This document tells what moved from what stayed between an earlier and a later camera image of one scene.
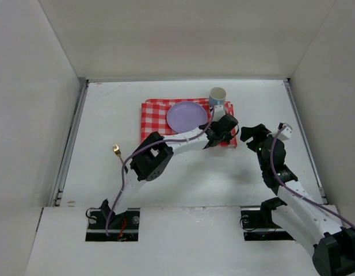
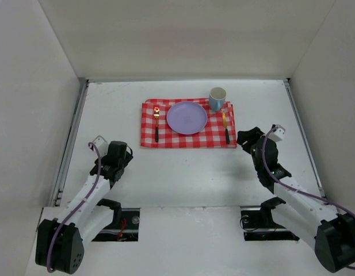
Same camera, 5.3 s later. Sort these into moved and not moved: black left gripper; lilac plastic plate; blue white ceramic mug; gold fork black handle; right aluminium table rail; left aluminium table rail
Moved: gold fork black handle; black left gripper
Not moved: left aluminium table rail; blue white ceramic mug; lilac plastic plate; right aluminium table rail
